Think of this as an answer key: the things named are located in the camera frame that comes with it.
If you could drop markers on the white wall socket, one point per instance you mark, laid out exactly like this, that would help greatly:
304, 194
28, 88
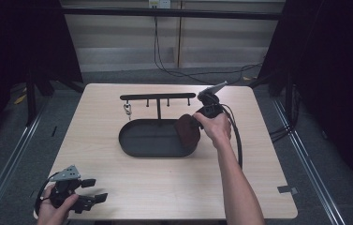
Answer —
159, 3

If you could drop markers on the black horizontal bar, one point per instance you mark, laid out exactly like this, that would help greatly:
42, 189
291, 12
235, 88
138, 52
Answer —
164, 13

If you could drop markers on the dark curtain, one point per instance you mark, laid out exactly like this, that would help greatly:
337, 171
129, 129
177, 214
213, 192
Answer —
15, 47
336, 78

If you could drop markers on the person's left hand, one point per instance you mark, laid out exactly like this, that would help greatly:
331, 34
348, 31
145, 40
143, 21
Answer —
51, 214

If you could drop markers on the metal floor rail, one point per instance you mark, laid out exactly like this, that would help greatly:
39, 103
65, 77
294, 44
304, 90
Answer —
7, 168
308, 165

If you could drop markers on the black stand leg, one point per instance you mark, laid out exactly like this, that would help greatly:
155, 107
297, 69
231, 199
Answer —
31, 100

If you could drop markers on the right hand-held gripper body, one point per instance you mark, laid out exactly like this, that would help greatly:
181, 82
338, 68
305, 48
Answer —
210, 104

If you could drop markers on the black key rack with tray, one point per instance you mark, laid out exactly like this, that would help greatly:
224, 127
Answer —
152, 139

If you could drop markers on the brown leather pouch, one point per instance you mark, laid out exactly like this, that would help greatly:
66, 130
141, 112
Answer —
188, 132

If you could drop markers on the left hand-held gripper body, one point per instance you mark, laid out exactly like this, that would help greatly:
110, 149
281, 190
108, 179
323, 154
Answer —
66, 190

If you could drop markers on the person's right hand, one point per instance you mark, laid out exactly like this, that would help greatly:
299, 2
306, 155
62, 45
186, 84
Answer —
217, 129

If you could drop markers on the yellow floor tape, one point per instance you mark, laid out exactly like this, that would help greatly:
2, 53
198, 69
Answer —
20, 99

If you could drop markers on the grey tape strip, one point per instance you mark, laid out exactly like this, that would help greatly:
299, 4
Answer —
288, 189

